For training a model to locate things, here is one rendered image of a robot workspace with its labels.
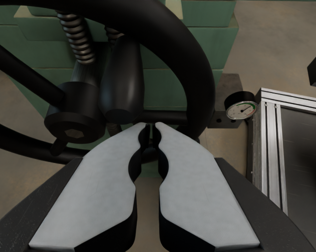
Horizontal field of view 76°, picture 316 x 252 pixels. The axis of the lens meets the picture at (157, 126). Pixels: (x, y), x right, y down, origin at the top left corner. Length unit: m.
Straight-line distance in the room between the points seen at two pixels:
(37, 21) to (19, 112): 1.20
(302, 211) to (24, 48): 0.96
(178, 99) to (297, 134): 0.73
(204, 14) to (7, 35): 0.32
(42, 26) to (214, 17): 0.24
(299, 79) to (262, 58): 0.29
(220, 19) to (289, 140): 0.79
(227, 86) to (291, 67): 1.25
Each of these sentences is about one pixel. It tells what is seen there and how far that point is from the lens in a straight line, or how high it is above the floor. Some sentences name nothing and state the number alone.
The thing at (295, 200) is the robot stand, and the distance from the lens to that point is 0.96.
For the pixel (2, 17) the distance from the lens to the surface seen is 0.42.
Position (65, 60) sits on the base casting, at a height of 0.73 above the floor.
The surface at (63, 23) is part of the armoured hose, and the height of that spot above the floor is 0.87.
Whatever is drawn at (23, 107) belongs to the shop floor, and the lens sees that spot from 1.46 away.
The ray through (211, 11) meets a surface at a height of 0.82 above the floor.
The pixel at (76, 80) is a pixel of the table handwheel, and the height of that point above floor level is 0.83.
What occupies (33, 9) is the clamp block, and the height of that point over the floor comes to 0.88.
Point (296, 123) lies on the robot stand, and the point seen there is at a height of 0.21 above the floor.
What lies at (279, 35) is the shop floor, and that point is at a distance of 2.02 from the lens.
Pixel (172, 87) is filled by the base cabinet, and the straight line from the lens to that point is 0.45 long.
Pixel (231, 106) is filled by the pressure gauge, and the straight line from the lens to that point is 0.42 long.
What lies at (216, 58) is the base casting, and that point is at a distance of 0.41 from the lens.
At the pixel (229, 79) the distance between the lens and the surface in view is 0.55.
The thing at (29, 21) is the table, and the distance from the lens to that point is 0.28.
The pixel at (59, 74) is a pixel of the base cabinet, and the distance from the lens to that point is 0.47.
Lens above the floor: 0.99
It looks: 59 degrees down
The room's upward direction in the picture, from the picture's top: 2 degrees clockwise
